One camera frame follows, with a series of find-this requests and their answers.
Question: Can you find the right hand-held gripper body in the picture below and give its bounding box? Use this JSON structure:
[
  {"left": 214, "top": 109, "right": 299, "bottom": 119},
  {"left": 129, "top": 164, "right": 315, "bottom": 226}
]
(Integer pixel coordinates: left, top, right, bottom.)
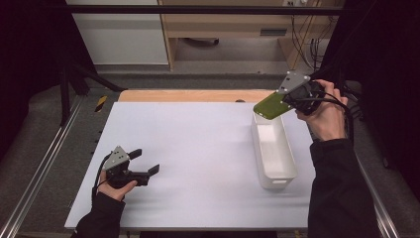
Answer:
[{"left": 276, "top": 69, "right": 327, "bottom": 116}]

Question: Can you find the grey desk label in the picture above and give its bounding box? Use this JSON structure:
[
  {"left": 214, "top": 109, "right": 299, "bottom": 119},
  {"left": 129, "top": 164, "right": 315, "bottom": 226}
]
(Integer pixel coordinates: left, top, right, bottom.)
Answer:
[{"left": 260, "top": 28, "right": 287, "bottom": 37}]

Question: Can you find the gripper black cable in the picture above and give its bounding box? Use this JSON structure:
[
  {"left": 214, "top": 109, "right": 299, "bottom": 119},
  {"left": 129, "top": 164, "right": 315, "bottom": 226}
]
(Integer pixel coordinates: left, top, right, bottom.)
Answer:
[
  {"left": 91, "top": 153, "right": 113, "bottom": 199},
  {"left": 293, "top": 88, "right": 356, "bottom": 145}
]

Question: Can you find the wooden desk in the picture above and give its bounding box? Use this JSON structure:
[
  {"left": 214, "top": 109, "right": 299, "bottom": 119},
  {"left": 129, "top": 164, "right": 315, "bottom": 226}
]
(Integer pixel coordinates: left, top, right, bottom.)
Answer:
[{"left": 157, "top": 0, "right": 345, "bottom": 71}]

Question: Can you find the black object under desk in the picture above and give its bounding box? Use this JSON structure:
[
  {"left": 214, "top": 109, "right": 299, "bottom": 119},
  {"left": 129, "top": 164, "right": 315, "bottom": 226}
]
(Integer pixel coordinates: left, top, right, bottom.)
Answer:
[{"left": 182, "top": 37, "right": 221, "bottom": 47}]

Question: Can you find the white cabinet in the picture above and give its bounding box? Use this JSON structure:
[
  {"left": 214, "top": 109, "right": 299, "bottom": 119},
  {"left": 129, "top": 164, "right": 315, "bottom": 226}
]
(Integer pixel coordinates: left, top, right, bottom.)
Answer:
[{"left": 65, "top": 0, "right": 169, "bottom": 65}]

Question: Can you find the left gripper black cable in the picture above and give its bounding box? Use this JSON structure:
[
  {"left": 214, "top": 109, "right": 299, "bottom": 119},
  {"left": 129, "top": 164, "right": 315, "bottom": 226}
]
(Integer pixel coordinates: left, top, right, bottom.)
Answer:
[{"left": 91, "top": 153, "right": 113, "bottom": 199}]

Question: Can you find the hanging black cable bundle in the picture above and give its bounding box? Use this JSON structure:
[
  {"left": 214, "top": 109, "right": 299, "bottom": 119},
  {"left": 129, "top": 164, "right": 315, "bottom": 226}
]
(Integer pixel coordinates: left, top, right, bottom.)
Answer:
[{"left": 290, "top": 14, "right": 331, "bottom": 70}]

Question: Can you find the aluminium rail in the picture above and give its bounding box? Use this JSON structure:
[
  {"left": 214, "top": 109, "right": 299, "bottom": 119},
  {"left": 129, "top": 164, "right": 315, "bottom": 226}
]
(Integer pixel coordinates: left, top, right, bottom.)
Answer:
[
  {"left": 0, "top": 95, "right": 83, "bottom": 238},
  {"left": 355, "top": 155, "right": 400, "bottom": 238}
]

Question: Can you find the white table board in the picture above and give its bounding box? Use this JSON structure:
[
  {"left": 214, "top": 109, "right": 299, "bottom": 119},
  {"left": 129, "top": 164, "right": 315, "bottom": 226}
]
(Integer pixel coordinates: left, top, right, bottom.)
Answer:
[{"left": 63, "top": 101, "right": 316, "bottom": 231}]

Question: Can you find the person's left hand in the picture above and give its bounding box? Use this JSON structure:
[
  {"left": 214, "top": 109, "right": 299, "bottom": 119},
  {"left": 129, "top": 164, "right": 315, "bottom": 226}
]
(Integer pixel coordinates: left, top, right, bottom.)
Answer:
[{"left": 97, "top": 170, "right": 138, "bottom": 202}]

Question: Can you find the yellow black striped tape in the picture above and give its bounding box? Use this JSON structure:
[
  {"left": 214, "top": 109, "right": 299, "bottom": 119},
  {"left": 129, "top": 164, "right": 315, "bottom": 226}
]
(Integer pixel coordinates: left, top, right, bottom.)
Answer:
[{"left": 94, "top": 95, "right": 109, "bottom": 113}]

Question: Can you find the black horizontal frame bar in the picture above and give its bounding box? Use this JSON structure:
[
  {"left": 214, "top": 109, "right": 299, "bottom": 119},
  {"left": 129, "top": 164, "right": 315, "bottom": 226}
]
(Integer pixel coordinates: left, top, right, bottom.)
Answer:
[{"left": 65, "top": 4, "right": 348, "bottom": 16}]

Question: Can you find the green phone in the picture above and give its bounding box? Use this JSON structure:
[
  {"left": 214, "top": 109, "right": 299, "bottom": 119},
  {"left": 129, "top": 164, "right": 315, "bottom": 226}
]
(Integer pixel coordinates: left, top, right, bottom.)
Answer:
[{"left": 253, "top": 91, "right": 295, "bottom": 121}]

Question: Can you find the white plastic bin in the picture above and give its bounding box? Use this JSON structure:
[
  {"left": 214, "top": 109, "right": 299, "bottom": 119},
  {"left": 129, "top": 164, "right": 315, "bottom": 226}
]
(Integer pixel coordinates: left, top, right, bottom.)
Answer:
[{"left": 251, "top": 112, "right": 298, "bottom": 190}]

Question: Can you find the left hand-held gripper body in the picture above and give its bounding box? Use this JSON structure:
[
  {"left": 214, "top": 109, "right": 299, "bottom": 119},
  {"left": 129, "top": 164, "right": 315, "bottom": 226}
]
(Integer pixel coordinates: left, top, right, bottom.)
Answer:
[{"left": 102, "top": 145, "right": 151, "bottom": 189}]

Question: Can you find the wooden table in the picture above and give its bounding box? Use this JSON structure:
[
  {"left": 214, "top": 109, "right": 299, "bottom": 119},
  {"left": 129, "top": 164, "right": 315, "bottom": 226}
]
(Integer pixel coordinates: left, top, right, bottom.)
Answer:
[{"left": 118, "top": 88, "right": 276, "bottom": 103}]

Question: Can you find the person's right hand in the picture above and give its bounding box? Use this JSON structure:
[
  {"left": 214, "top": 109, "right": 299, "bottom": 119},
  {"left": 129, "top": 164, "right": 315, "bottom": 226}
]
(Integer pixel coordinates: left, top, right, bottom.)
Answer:
[{"left": 295, "top": 78, "right": 350, "bottom": 143}]

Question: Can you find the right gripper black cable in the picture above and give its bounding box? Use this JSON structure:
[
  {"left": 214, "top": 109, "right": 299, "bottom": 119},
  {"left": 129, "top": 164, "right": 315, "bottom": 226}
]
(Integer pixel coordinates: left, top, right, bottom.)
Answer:
[{"left": 293, "top": 88, "right": 356, "bottom": 145}]

